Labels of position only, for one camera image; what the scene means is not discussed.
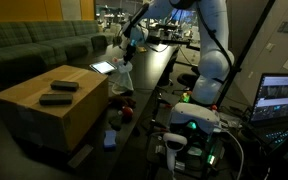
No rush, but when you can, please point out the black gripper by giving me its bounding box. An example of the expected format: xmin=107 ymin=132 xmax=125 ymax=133
xmin=123 ymin=43 xmax=136 ymax=62

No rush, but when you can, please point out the white terry towel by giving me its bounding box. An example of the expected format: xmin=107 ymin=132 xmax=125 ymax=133
xmin=112 ymin=70 xmax=134 ymax=95

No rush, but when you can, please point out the brown plush toy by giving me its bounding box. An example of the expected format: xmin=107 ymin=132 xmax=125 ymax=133
xmin=108 ymin=95 xmax=136 ymax=109

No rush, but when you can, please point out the white plastic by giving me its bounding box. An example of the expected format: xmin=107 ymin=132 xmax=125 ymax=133
xmin=113 ymin=58 xmax=133 ymax=73

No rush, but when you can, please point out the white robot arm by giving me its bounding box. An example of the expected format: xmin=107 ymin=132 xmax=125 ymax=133
xmin=122 ymin=0 xmax=234 ymax=105

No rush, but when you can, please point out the cardboard box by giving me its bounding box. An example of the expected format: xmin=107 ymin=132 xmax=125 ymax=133
xmin=0 ymin=65 xmax=109 ymax=152

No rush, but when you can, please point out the white tablet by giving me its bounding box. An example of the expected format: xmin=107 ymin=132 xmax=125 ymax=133
xmin=90 ymin=61 xmax=116 ymax=74

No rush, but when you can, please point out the black block far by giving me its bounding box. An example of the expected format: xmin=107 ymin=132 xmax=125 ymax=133
xmin=50 ymin=80 xmax=79 ymax=92

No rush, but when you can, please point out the black block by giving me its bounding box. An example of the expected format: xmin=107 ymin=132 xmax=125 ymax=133
xmin=50 ymin=80 xmax=79 ymax=92
xmin=39 ymin=94 xmax=73 ymax=105

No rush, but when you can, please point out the white VR headset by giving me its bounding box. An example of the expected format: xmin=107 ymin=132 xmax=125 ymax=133
xmin=169 ymin=103 xmax=220 ymax=134

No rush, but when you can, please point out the black block near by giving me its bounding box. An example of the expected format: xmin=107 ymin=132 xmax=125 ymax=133
xmin=39 ymin=94 xmax=73 ymax=105

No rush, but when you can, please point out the black tripod pole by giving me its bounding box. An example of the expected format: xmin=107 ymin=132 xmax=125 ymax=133
xmin=216 ymin=0 xmax=276 ymax=107

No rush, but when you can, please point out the white VR controller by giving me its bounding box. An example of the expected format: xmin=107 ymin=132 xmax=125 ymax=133
xmin=163 ymin=133 xmax=187 ymax=171

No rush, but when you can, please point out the plaid green sofa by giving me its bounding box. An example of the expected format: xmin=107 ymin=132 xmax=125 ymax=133
xmin=0 ymin=19 xmax=118 ymax=88

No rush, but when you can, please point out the open laptop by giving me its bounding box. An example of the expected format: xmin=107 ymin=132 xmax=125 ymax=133
xmin=248 ymin=73 xmax=288 ymax=153

